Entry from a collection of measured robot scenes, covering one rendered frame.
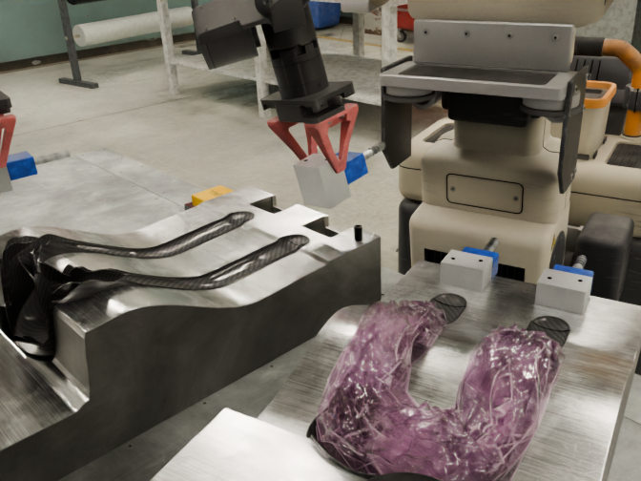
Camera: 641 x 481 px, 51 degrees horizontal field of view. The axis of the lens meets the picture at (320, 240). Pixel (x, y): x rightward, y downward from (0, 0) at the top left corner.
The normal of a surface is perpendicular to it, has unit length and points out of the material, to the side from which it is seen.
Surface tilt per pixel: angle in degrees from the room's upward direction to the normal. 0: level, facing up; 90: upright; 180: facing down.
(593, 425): 15
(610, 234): 0
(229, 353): 90
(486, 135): 98
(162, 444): 0
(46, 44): 90
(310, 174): 99
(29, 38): 90
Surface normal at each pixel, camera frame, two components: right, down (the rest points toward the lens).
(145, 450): -0.04, -0.90
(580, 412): -0.15, -0.79
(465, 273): -0.50, 0.40
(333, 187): 0.65, 0.16
